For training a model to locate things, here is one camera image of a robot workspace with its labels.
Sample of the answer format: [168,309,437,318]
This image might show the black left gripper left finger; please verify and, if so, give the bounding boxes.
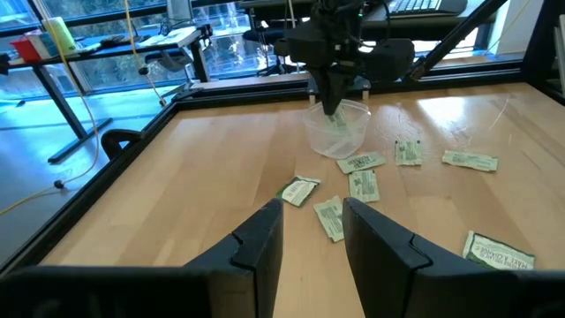
[185,197,284,318]

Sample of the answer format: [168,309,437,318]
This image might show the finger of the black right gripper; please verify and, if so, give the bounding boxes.
[308,65,333,116]
[331,68,357,115]

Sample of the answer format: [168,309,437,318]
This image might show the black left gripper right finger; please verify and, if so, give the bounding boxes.
[342,196,486,318]

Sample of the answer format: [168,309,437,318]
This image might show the green white sweetener packet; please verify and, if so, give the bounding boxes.
[441,149,499,173]
[275,175,322,208]
[462,230,536,271]
[335,151,388,175]
[327,105,350,130]
[348,170,380,204]
[313,195,345,244]
[394,140,424,167]

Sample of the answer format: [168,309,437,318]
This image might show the black office chair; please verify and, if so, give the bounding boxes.
[242,15,310,76]

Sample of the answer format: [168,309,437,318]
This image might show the clear plastic container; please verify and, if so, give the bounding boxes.
[302,98,372,160]

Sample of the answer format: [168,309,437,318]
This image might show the dark office desk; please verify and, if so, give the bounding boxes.
[237,0,498,43]

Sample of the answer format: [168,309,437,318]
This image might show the black keyboard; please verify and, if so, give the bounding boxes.
[388,0,469,15]

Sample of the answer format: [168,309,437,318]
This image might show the white papers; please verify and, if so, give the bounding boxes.
[139,26,202,48]

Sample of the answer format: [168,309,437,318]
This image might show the black curved clamp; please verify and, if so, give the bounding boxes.
[100,128,145,161]

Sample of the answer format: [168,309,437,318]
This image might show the yellow-green cylinder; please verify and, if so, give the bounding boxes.
[42,16,79,57]

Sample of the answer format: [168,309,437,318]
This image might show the black-legged office desk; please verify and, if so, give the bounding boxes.
[0,24,213,164]

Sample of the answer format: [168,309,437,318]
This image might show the white and blue box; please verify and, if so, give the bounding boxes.
[26,30,61,61]

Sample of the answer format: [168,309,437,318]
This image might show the red box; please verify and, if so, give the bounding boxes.
[9,37,43,63]

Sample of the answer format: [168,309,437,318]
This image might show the black diagonal frame strut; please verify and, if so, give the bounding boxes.
[403,0,509,83]

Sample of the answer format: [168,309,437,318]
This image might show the thick yellow hanging cable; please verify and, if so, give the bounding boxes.
[122,0,168,108]

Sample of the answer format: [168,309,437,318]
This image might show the black frame post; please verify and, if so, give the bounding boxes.
[523,0,565,105]

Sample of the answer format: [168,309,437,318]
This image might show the thin yellow hanging cable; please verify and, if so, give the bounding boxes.
[0,0,102,217]

